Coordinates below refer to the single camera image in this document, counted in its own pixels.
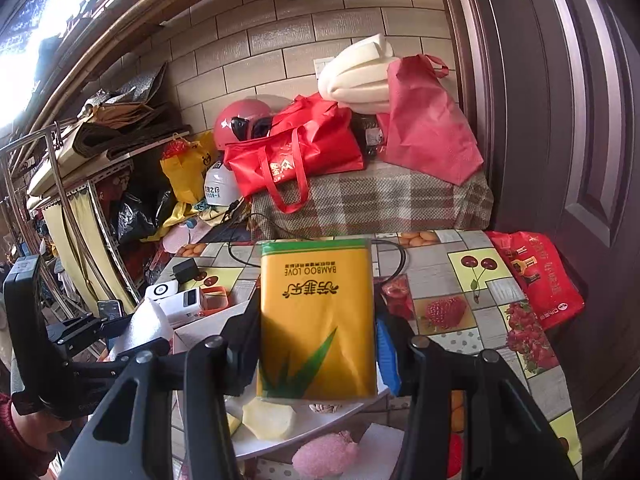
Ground dark bag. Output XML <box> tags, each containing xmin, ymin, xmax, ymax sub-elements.
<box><xmin>350</xmin><ymin>112</ymin><xmax>388</xmax><ymax>161</ymax></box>

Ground black charger plug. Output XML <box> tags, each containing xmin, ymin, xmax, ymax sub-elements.
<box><xmin>172</xmin><ymin>259</ymin><xmax>200</xmax><ymax>286</ymax></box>

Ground red printed plastic bag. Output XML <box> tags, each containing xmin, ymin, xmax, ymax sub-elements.
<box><xmin>486</xmin><ymin>230</ymin><xmax>586</xmax><ymax>332</ymax></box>

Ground fruit print tablecloth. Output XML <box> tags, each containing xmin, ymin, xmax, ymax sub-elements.
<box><xmin>155</xmin><ymin>229</ymin><xmax>583</xmax><ymax>480</ymax></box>

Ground red tote bag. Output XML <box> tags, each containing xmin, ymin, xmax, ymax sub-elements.
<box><xmin>222</xmin><ymin>95</ymin><xmax>365</xmax><ymax>215</ymax></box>

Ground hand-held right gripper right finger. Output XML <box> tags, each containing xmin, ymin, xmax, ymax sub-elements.
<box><xmin>375</xmin><ymin>310</ymin><xmax>581</xmax><ymax>480</ymax></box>

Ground black plastic bag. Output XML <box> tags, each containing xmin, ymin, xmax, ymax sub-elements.
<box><xmin>117</xmin><ymin>192</ymin><xmax>173</xmax><ymax>246</ymax></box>

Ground brown door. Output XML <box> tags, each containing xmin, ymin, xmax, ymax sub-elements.
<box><xmin>432</xmin><ymin>0</ymin><xmax>640</xmax><ymax>461</ymax></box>

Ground white cardboard tray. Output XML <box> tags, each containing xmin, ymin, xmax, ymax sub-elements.
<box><xmin>172</xmin><ymin>305</ymin><xmax>396</xmax><ymax>461</ymax></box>

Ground person's left hand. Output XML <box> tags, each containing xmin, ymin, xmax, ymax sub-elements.
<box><xmin>20</xmin><ymin>412</ymin><xmax>73</xmax><ymax>461</ymax></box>

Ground yellow tissue pack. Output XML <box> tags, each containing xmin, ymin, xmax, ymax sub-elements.
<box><xmin>256</xmin><ymin>239</ymin><xmax>378</xmax><ymax>402</ymax></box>

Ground orange plastic piece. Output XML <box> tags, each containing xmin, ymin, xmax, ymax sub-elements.
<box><xmin>200</xmin><ymin>286</ymin><xmax>232</xmax><ymax>311</ymax></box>

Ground plaid covered bench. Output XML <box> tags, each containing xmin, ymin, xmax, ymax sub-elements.
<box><xmin>250</xmin><ymin>157</ymin><xmax>495</xmax><ymax>241</ymax></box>

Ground brown cardboard sheets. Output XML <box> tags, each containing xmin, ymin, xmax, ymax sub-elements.
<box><xmin>55</xmin><ymin>62</ymin><xmax>191</xmax><ymax>161</ymax></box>

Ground white power bank round logo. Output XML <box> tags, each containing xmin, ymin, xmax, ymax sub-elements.
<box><xmin>145</xmin><ymin>282</ymin><xmax>179</xmax><ymax>305</ymax></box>

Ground person's left forearm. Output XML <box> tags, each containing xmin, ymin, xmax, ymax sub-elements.
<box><xmin>0</xmin><ymin>392</ymin><xmax>36</xmax><ymax>480</ymax></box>

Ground black cable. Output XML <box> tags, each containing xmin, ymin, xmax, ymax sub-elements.
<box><xmin>227</xmin><ymin>212</ymin><xmax>408</xmax><ymax>278</ymax></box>

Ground metal storage shelf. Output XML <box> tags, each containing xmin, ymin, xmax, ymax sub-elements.
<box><xmin>0</xmin><ymin>125</ymin><xmax>171</xmax><ymax>321</ymax></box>

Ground pale yellow sponge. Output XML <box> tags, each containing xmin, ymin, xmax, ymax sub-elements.
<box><xmin>241</xmin><ymin>400</ymin><xmax>296</xmax><ymax>442</ymax></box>

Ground pink fluffy ball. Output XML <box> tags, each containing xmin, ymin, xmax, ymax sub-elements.
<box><xmin>291</xmin><ymin>430</ymin><xmax>360</xmax><ymax>480</ymax></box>

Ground white power bank with display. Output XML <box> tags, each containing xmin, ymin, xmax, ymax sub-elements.
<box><xmin>167</xmin><ymin>287</ymin><xmax>207</xmax><ymax>328</ymax></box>

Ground yellow shopping bag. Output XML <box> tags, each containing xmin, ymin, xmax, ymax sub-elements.
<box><xmin>160</xmin><ymin>130</ymin><xmax>221</xmax><ymax>206</ymax></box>

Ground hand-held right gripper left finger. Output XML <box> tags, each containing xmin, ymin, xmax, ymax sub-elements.
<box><xmin>57</xmin><ymin>305</ymin><xmax>263</xmax><ymax>480</ymax></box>

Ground pink helmet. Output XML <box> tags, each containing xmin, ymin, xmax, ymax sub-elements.
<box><xmin>214</xmin><ymin>100</ymin><xmax>286</xmax><ymax>152</ymax></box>

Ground cream foam roll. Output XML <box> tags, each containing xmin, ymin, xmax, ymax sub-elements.
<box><xmin>317</xmin><ymin>34</ymin><xmax>401</xmax><ymax>115</ymax></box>

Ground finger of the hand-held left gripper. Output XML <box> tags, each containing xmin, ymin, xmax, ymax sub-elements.
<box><xmin>46</xmin><ymin>314</ymin><xmax>132</xmax><ymax>347</ymax></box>
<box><xmin>65</xmin><ymin>337</ymin><xmax>171</xmax><ymax>386</ymax></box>

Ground red non-woven bag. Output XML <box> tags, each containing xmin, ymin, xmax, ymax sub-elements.
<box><xmin>376</xmin><ymin>54</ymin><xmax>485</xmax><ymax>185</ymax></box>

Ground white helmet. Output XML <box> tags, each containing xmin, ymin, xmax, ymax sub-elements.
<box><xmin>204</xmin><ymin>160</ymin><xmax>246</xmax><ymax>207</ymax></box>

